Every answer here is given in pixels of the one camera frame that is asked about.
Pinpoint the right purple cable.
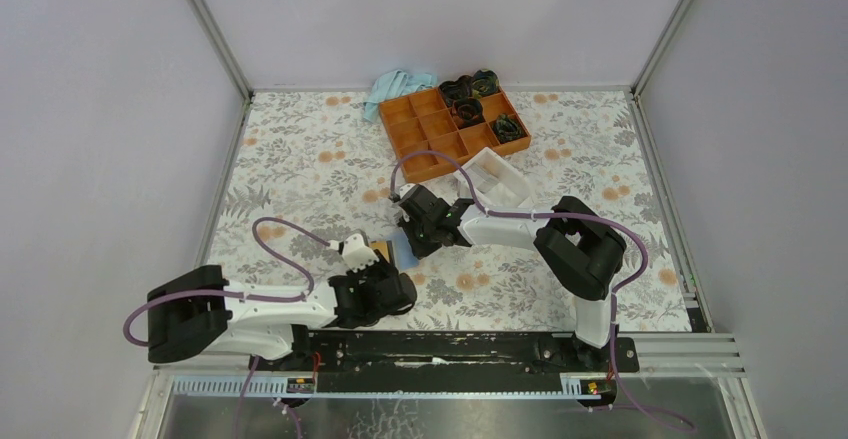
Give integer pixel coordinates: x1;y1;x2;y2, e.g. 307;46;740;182
389;150;698;436

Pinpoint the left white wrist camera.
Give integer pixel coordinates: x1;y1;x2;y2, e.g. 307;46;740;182
339;232;381;273

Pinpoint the dark rolled band right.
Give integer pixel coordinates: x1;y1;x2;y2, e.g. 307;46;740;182
491;114;527;144

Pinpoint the dark rolled band middle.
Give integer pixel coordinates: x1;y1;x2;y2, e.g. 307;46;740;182
451;97;485;129

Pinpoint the dark rolled band corner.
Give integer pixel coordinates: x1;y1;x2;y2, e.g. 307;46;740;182
471;69;501;98

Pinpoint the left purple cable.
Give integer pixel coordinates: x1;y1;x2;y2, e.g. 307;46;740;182
123;217;346;347

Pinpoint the white card box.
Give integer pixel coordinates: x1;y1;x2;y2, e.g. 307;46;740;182
453;147;535;209

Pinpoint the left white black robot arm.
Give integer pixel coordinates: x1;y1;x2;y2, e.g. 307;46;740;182
142;263;417;370

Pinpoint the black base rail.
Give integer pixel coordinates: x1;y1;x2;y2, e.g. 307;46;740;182
258;328;640;395

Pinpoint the dark rolled band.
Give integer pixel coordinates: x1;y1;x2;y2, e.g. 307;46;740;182
438;75;473;108
451;97;485;129
491;114;527;144

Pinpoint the orange compartment tray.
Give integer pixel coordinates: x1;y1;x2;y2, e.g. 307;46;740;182
378;88;532;183

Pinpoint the purple cable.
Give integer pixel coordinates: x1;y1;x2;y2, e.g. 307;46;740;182
123;217;346;347
389;150;698;436

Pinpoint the dark rolled band top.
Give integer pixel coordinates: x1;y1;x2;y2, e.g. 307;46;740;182
438;75;473;108

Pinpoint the light blue cloth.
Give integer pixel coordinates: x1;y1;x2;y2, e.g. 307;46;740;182
363;69;438;123

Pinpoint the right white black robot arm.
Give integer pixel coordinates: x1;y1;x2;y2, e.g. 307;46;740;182
390;184;626;371

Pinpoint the beige card holder wallet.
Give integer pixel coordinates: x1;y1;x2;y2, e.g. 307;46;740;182
378;234;419;272

